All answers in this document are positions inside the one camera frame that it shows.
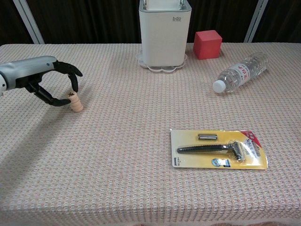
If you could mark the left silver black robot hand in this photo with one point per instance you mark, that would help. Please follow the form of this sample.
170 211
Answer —
26 69

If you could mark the wooden chess piece black character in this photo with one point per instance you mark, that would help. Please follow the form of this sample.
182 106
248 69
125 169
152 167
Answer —
70 94

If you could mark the round wooden chess piece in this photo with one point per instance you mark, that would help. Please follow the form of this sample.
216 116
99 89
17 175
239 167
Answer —
78 110

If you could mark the black curtain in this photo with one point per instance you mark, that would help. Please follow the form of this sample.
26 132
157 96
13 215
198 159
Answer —
89 21
284 21
9 21
218 14

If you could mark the white flower-shaped coaster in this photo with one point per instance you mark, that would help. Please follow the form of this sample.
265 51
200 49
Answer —
162 70

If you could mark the white bin with flip lid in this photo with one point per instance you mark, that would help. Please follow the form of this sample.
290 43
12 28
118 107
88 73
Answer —
164 40

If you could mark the beige woven tablecloth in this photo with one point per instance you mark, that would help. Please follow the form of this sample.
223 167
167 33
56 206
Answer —
141 188

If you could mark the yellow razor blister pack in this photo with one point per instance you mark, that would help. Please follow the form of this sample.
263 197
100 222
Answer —
188 136

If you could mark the red cube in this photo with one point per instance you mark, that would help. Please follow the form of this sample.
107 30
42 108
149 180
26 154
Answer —
207 47

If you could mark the clear plastic water bottle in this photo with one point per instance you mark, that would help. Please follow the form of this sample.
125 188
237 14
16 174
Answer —
242 73

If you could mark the grey metal frame post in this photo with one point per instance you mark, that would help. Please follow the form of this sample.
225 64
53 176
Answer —
255 21
29 21

